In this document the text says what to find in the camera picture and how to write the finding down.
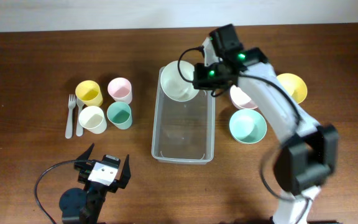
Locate clear plastic container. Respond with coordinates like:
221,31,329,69
151,83,216,165

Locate white plastic fork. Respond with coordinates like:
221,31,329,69
65,94,76,139

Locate pink cup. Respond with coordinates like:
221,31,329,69
108,77,132,105

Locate white plastic spoon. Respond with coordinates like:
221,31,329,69
76,98,85,137

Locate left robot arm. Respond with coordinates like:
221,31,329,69
59,144,131,223

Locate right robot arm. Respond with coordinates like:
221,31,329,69
192,24,339,223

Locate yellow cup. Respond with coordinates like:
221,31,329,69
75,80,103,106

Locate green bowl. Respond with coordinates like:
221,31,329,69
229,109,267,144

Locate cream white cup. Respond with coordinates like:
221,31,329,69
80,106,107,134

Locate white bowl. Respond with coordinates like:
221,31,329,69
160,61,199,102

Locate yellow bowl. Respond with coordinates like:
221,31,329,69
277,73,308,104

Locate pink bowl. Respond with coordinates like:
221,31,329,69
229,85,257,110

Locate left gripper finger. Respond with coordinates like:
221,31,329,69
115,155,131,189
76,143,94,161

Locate green cup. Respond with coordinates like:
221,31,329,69
106,101,132,129

